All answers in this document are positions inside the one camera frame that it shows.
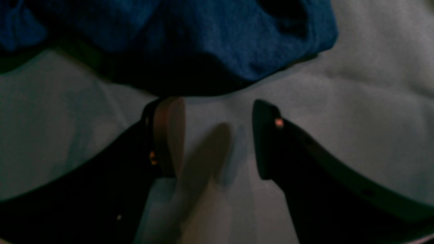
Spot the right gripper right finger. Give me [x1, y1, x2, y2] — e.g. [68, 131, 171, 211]
[252, 99, 433, 244]

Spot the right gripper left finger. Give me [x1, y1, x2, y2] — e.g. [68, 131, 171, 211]
[0, 97, 186, 244]

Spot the blue t-shirt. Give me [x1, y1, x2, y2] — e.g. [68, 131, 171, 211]
[1, 0, 338, 96]

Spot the light blue table cloth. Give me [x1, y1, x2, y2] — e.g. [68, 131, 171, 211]
[1, 0, 433, 244]

